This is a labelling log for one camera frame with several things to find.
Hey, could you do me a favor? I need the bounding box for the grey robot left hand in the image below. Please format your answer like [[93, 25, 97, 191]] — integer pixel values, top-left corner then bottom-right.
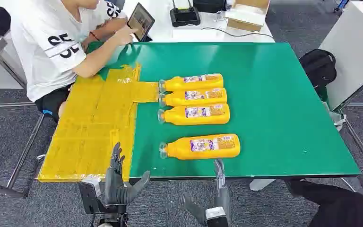
[[104, 142, 151, 206]]

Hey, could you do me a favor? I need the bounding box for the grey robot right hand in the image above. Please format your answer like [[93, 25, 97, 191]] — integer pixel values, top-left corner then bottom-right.
[[183, 159, 232, 225]]

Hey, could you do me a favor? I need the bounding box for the orange drink bottle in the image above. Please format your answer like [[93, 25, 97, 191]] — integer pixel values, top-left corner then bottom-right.
[[157, 103, 231, 126], [158, 88, 228, 108], [159, 73, 225, 94], [159, 133, 241, 160]]

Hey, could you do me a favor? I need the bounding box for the yellow sheet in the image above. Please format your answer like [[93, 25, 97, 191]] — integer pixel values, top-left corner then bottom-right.
[[37, 62, 160, 183]]

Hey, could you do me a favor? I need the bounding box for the green table mat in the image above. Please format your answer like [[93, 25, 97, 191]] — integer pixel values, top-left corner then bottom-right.
[[86, 41, 362, 179]]

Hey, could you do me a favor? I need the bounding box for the person's right hand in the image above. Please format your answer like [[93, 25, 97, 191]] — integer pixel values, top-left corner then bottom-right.
[[112, 26, 138, 46]]

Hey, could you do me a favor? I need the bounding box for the person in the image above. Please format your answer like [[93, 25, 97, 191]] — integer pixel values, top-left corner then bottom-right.
[[10, 0, 138, 123]]

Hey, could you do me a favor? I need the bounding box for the black backpack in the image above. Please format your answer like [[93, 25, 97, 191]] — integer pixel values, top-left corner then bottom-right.
[[299, 49, 338, 95]]

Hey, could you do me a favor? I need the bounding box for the black tablet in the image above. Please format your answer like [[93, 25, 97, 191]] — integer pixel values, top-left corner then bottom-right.
[[126, 2, 156, 42]]

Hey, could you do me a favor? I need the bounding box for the open cardboard box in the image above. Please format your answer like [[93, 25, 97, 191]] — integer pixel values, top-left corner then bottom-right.
[[225, 0, 270, 33]]

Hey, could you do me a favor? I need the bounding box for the black charging dock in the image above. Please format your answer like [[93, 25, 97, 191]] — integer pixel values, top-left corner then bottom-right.
[[170, 0, 201, 27]]

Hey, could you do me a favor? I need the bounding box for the black case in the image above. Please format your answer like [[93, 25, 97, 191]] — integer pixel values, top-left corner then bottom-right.
[[193, 0, 227, 14]]

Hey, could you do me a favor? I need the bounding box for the white side table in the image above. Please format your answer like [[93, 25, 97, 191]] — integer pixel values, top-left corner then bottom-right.
[[319, 0, 363, 112]]

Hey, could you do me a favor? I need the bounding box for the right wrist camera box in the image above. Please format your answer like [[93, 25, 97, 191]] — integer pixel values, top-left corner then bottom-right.
[[205, 207, 230, 227]]

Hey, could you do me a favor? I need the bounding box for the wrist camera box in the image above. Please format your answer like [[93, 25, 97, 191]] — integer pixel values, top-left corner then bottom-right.
[[78, 176, 107, 215], [205, 207, 230, 227]]

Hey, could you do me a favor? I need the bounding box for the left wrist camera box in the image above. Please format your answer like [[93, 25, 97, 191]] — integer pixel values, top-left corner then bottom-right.
[[78, 176, 107, 215]]

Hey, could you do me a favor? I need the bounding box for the white table bracket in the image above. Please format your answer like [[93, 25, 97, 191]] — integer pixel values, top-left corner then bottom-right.
[[250, 178, 277, 192]]

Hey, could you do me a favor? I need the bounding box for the metal table leg frame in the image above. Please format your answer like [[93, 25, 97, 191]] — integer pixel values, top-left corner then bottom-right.
[[0, 113, 46, 200], [339, 117, 363, 203]]

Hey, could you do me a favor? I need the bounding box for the black cable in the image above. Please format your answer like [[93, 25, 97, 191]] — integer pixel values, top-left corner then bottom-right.
[[201, 26, 275, 39]]

